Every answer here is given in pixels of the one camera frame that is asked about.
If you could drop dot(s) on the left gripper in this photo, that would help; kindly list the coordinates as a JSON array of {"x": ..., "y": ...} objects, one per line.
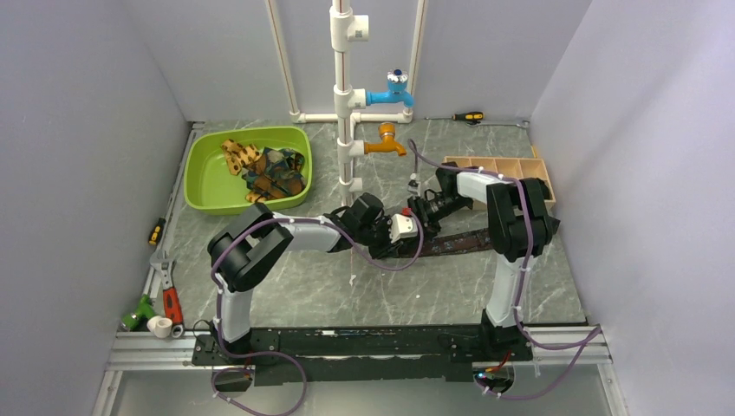
[{"x": 387, "y": 249}]

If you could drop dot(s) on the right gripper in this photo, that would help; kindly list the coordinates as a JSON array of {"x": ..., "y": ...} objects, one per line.
[{"x": 417, "y": 205}]

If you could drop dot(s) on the dark brown floral tie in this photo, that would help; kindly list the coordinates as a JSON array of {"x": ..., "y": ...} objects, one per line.
[{"x": 456, "y": 244}]

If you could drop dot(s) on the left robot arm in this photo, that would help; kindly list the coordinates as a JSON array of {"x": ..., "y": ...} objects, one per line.
[{"x": 244, "y": 252}]

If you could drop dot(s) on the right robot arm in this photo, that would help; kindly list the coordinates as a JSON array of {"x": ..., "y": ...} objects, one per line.
[{"x": 519, "y": 227}]

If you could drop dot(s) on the orange faucet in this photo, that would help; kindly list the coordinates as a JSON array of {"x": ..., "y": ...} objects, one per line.
[{"x": 388, "y": 142}]

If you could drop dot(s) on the wooden compartment tray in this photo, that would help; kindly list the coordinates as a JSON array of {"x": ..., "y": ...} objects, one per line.
[{"x": 519, "y": 168}]

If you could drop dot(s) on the yellow black screwdriver back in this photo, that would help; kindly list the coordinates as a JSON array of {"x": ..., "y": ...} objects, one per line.
[{"x": 473, "y": 117}]

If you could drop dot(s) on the yellow black screwdriver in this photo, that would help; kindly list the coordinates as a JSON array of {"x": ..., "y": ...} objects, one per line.
[
  {"x": 473, "y": 117},
  {"x": 157, "y": 232}
]

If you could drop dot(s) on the dark teal patterned tie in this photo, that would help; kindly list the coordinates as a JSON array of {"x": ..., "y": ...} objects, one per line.
[{"x": 272, "y": 174}]

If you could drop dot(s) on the silver wrench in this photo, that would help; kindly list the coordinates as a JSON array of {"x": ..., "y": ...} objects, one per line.
[{"x": 524, "y": 124}]

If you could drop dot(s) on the blue faucet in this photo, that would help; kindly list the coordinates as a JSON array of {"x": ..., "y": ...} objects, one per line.
[{"x": 397, "y": 92}]

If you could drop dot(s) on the green plastic basin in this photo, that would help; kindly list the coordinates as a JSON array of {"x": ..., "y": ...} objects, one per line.
[{"x": 211, "y": 187}]

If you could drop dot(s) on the white pvc pipe assembly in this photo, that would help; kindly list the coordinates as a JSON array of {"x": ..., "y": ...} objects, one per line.
[{"x": 347, "y": 28}]

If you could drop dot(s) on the yellow black screwdriver left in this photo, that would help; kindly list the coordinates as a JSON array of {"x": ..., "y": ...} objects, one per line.
[{"x": 157, "y": 232}]

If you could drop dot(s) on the white pipe fitting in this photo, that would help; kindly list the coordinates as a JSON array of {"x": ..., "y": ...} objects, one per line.
[{"x": 160, "y": 326}]

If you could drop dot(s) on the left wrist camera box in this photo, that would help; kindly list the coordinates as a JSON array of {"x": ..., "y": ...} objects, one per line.
[{"x": 402, "y": 226}]

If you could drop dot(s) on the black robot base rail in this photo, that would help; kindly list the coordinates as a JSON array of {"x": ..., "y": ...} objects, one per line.
[{"x": 448, "y": 352}]

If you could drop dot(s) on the red handled pliers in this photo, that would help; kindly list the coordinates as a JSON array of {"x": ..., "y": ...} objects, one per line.
[{"x": 164, "y": 265}]

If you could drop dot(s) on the aluminium frame rail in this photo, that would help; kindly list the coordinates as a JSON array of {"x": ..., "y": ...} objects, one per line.
[{"x": 141, "y": 352}]

